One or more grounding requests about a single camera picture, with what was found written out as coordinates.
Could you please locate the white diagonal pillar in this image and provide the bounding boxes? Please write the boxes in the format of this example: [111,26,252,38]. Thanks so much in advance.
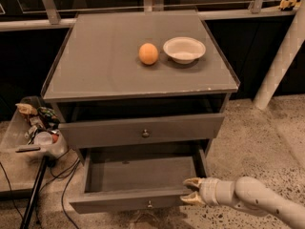
[254,0,305,110]

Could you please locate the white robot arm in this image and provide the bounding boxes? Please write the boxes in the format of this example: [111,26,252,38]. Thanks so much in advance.
[180,177,305,229]

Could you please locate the orange fruit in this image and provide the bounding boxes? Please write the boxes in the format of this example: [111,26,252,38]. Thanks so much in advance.
[138,43,158,65]

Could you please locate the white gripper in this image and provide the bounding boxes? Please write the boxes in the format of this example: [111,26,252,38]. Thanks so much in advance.
[180,177,237,207]

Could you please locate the green patterned item in bin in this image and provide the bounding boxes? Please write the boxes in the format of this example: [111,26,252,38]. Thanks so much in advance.
[37,107,59,124]

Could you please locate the grey drawer cabinet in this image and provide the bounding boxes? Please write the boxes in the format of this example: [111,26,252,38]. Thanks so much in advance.
[40,9,240,164]

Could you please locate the white bowl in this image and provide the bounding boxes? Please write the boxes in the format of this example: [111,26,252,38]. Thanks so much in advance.
[163,37,206,65]

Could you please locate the white round lid in bin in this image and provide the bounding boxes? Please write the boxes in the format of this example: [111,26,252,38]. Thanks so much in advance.
[33,132,52,145]

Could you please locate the grey drawer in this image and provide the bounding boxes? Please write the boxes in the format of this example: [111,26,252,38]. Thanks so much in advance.
[59,114,224,149]
[70,141,206,214]

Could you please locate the grey top drawer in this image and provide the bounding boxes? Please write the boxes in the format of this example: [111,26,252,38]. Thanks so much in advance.
[59,114,224,149]

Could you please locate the metal railing frame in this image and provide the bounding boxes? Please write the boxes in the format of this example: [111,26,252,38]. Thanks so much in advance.
[0,0,300,31]

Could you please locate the yellow object on ledge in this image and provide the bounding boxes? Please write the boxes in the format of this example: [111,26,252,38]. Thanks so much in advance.
[279,0,298,10]

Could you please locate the brown item in bin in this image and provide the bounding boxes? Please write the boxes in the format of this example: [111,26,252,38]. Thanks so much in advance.
[16,103,38,115]

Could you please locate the black stand pole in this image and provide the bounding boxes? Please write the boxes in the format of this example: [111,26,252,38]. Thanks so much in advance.
[19,155,49,229]

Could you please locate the black floor cable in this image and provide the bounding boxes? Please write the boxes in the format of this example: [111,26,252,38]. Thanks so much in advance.
[0,150,80,229]

